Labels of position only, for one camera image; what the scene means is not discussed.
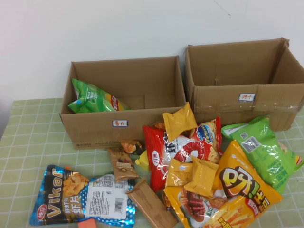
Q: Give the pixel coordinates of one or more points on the yellow biscuit packet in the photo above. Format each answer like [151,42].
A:
[202,177]
[178,174]
[179,121]

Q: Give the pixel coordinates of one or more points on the green chip bag showing barcode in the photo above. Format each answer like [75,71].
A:
[266,152]

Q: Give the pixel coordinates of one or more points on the small dark orange snack packet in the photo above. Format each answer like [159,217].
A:
[129,146]
[167,202]

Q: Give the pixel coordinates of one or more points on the dark orange chip packet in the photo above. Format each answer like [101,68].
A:
[158,125]

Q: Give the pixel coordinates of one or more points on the red shrimp stick bag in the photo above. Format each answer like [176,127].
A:
[156,152]

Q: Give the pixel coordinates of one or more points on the small yellow packet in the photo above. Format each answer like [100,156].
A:
[142,162]

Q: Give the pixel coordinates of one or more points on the cardboard box with printed web address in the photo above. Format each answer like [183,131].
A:
[95,133]

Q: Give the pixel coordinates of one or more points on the green chip bag showing front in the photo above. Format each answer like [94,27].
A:
[92,99]

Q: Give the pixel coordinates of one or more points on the brown wafer bar wrapper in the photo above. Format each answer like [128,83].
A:
[123,168]

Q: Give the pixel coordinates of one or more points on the taped cardboard box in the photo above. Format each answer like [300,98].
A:
[225,104]

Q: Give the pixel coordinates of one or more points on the plain brown bar wrapper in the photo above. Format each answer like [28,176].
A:
[152,206]

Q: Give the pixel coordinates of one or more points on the blue dotted bag white label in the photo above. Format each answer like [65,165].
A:
[107,199]

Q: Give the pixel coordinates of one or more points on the large yellow potato stick bag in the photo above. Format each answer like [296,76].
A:
[240,187]

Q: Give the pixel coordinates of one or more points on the green checked tablecloth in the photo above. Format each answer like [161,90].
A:
[31,133]

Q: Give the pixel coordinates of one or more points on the black blue Vikar chip bag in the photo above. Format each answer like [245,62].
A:
[57,197]

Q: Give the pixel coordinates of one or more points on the orange block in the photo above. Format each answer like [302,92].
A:
[84,224]

